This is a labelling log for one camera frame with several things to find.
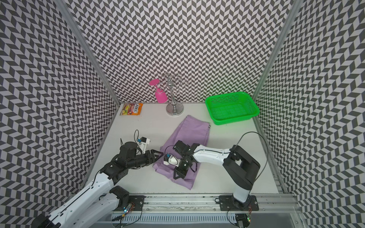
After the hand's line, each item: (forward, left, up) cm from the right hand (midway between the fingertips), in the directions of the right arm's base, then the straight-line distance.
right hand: (177, 178), depth 78 cm
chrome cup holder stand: (+54, +6, -3) cm, 55 cm away
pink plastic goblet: (+55, +15, +10) cm, 58 cm away
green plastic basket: (+56, -42, -3) cm, 70 cm away
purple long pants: (+33, -10, -4) cm, 35 cm away
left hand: (+8, +8, +10) cm, 15 cm away
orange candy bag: (+53, +40, 0) cm, 66 cm away
